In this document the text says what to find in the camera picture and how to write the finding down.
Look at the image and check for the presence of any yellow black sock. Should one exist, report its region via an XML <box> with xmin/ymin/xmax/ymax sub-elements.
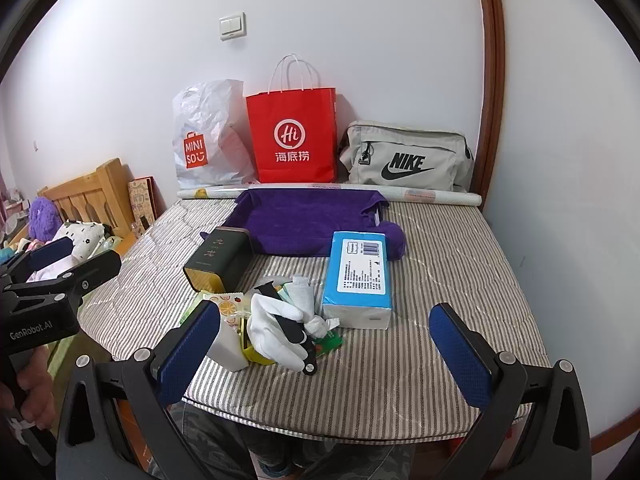
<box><xmin>240</xmin><ymin>318</ymin><xmax>274</xmax><ymax>366</ymax></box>

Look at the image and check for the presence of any fruit pattern wipe packet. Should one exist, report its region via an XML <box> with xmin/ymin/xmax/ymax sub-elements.
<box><xmin>179</xmin><ymin>290</ymin><xmax>250</xmax><ymax>327</ymax></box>

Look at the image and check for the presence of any white glove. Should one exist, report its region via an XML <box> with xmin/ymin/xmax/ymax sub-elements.
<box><xmin>247</xmin><ymin>294</ymin><xmax>307</xmax><ymax>373</ymax></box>

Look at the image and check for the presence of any knotted white cloth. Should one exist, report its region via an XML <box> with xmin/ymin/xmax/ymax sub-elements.
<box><xmin>304</xmin><ymin>315</ymin><xmax>340</xmax><ymax>339</ymax></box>

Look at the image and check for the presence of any green snack packet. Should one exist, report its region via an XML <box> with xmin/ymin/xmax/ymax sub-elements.
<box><xmin>312</xmin><ymin>330</ymin><xmax>343</xmax><ymax>358</ymax></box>

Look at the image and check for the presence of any person's left hand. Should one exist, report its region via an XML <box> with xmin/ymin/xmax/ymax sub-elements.
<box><xmin>17</xmin><ymin>347</ymin><xmax>55</xmax><ymax>429</ymax></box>

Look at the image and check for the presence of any white spotted pillow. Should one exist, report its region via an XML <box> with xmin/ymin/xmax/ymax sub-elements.
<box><xmin>53</xmin><ymin>220</ymin><xmax>105</xmax><ymax>262</ymax></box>

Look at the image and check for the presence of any purple plush toy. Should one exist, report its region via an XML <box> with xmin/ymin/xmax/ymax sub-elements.
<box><xmin>28</xmin><ymin>196</ymin><xmax>62</xmax><ymax>242</ymax></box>

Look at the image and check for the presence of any striped quilted mattress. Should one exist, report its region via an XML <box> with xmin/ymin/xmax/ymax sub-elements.
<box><xmin>79</xmin><ymin>200</ymin><xmax>548</xmax><ymax>443</ymax></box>

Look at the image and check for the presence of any wooden bed headboard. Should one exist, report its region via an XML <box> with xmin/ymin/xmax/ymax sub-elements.
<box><xmin>37</xmin><ymin>158</ymin><xmax>134</xmax><ymax>238</ymax></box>

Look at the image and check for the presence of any brown patterned book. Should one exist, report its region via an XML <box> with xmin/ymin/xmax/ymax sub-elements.
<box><xmin>127</xmin><ymin>177</ymin><xmax>157</xmax><ymax>238</ymax></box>

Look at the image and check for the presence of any dark green tin box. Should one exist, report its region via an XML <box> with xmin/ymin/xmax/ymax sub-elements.
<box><xmin>183</xmin><ymin>226</ymin><xmax>254</xmax><ymax>294</ymax></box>

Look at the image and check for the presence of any blue tissue pack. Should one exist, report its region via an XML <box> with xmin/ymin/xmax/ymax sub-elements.
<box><xmin>321</xmin><ymin>231</ymin><xmax>393</xmax><ymax>330</ymax></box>

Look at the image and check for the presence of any rolled patterned paper tube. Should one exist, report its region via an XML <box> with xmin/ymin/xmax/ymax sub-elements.
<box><xmin>177</xmin><ymin>183</ymin><xmax>483</xmax><ymax>207</ymax></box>

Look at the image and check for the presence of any purple towel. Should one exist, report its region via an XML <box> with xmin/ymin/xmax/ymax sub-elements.
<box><xmin>224</xmin><ymin>188</ymin><xmax>407</xmax><ymax>261</ymax></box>

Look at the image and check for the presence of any white Miniso plastic bag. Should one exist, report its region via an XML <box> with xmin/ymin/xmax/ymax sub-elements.
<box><xmin>172</xmin><ymin>79</ymin><xmax>256</xmax><ymax>190</ymax></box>

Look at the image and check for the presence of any beige Nike bag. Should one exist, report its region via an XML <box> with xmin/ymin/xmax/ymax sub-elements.
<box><xmin>340</xmin><ymin>122</ymin><xmax>474</xmax><ymax>192</ymax></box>

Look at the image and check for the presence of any red Haidilao paper bag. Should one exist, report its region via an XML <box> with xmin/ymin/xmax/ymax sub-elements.
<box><xmin>245</xmin><ymin>82</ymin><xmax>337</xmax><ymax>183</ymax></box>

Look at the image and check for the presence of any wall light switch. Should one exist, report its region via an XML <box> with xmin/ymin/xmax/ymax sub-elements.
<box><xmin>218</xmin><ymin>12</ymin><xmax>246</xmax><ymax>41</ymax></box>

